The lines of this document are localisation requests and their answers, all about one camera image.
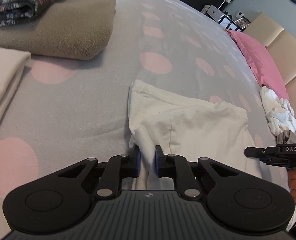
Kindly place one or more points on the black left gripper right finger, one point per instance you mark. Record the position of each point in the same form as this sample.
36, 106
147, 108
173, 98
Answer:
234, 199

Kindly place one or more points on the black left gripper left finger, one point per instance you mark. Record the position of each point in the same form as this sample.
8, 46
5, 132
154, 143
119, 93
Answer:
63, 199

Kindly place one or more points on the white sweatshirt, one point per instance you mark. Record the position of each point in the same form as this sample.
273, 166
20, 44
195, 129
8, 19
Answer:
188, 127

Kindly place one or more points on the cream beige garment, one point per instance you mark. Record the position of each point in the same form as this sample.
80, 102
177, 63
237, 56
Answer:
12, 64

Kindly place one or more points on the white crumpled clothes pile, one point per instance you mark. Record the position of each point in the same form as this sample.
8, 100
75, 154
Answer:
279, 113

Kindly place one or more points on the grey crumpled cloth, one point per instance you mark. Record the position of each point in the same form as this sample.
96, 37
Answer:
286, 137

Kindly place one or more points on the grey pink-dotted bed sheet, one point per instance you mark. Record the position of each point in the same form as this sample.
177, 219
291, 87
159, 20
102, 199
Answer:
66, 110

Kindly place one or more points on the beige padded headboard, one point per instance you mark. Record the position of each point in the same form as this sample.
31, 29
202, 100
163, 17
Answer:
281, 46

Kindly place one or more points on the pink pillow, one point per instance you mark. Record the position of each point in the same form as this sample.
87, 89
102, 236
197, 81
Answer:
260, 62

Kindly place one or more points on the shelf with small items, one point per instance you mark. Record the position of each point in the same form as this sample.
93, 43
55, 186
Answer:
224, 19

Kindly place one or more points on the tan brown fleece garment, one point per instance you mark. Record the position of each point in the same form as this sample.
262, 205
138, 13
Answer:
72, 29

